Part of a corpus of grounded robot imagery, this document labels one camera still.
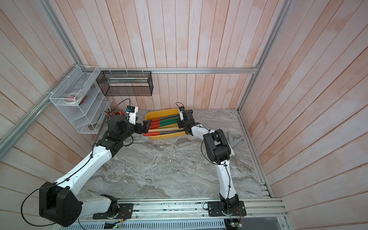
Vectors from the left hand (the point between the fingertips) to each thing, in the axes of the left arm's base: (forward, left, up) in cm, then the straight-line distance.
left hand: (144, 120), depth 80 cm
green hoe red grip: (+17, -8, -19) cm, 27 cm away
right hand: (+20, -20, -19) cm, 34 cm away
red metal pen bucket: (+20, +23, -15) cm, 35 cm away
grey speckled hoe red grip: (+22, -10, -22) cm, 33 cm away
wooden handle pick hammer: (+9, -10, -20) cm, 24 cm away
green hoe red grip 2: (+15, -7, -21) cm, 27 cm away
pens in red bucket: (+15, +28, -9) cm, 33 cm away
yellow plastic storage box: (+25, -4, -21) cm, 33 cm away
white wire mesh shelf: (+1, +32, +3) cm, 32 cm away
